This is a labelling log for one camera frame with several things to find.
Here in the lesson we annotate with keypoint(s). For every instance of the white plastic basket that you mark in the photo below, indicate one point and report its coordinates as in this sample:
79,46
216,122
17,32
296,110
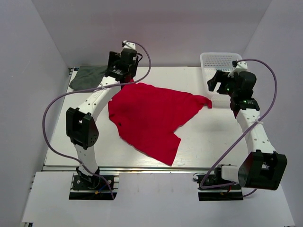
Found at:
210,63

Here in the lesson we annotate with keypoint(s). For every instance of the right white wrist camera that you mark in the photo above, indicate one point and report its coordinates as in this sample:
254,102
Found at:
238,66

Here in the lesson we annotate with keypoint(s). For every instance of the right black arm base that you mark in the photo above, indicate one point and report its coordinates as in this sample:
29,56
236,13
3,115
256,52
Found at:
219,185

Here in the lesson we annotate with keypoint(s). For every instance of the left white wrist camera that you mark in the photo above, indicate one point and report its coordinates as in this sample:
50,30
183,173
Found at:
128,45

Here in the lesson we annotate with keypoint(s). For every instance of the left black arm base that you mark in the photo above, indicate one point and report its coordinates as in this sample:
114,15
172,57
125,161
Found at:
93,188

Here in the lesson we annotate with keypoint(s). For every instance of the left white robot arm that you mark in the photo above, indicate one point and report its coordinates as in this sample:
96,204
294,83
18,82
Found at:
81,122

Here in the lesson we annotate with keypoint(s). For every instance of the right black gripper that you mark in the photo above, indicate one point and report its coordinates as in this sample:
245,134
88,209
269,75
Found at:
219,75

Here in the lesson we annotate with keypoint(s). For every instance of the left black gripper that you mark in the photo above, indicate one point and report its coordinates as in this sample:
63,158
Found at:
114,58

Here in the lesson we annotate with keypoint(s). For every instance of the red t-shirt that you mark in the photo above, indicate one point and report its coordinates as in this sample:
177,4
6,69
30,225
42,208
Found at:
146,118

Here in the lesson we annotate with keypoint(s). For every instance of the folded grey t-shirt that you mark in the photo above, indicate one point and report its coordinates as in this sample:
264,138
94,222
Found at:
87,77

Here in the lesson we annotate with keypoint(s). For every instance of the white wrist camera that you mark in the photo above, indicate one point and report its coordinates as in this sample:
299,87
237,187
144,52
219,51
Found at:
238,66
128,45

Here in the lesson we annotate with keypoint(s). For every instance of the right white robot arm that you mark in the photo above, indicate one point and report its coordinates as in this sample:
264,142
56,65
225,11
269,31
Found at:
263,168

